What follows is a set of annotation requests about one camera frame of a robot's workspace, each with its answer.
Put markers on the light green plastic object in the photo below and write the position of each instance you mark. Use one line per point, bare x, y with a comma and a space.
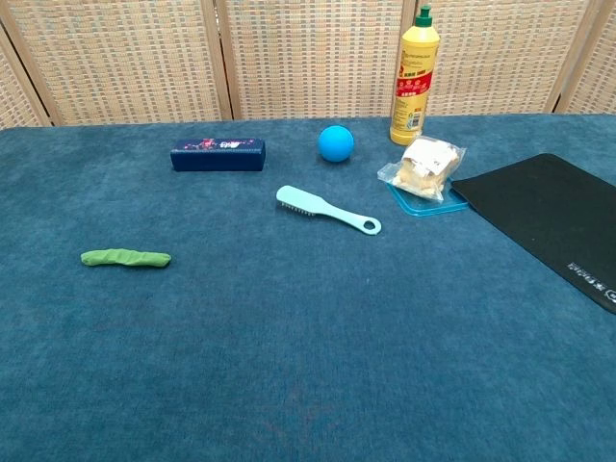
126, 258

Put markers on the clear bag of snacks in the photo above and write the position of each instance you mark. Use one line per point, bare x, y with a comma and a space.
426, 168

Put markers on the light blue brush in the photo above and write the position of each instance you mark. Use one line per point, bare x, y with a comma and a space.
317, 207

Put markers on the blue table cloth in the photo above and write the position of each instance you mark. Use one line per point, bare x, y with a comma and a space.
289, 313

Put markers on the blue ball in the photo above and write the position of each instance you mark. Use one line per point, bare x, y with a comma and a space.
336, 143

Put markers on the blue transparent plastic lid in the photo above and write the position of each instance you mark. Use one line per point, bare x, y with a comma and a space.
423, 207

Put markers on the dark blue printed box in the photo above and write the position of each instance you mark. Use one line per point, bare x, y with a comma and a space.
217, 154

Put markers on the woven folding screen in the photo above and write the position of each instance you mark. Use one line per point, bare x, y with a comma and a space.
308, 58

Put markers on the yellow bottle with green cap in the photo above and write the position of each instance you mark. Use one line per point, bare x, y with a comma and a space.
415, 82

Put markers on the black mouse pad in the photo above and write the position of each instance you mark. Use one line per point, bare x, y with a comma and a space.
553, 216

